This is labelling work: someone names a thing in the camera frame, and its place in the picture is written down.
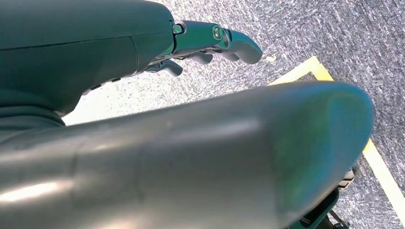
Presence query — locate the black robot leg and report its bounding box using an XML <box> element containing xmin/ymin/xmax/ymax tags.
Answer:
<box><xmin>286</xmin><ymin>169</ymin><xmax>356</xmax><ymax>229</ymax></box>

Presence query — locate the grey robot body shell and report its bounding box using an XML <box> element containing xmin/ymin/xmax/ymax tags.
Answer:
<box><xmin>0</xmin><ymin>81</ymin><xmax>375</xmax><ymax>229</ymax></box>

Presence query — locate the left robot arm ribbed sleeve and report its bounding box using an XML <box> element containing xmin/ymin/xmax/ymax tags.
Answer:
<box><xmin>0</xmin><ymin>90</ymin><xmax>67</xmax><ymax>130</ymax></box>

